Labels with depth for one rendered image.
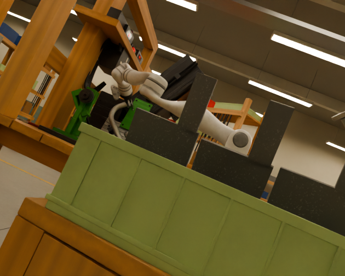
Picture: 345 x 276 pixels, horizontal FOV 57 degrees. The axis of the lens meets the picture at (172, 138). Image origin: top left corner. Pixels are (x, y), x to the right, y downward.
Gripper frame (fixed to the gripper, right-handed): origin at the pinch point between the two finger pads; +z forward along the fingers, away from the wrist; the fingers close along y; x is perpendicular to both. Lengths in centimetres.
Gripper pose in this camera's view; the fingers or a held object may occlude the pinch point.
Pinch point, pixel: (128, 102)
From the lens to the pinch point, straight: 189.2
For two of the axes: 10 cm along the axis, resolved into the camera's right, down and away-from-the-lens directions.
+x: -9.5, 2.9, -1.5
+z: -0.3, 3.8, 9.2
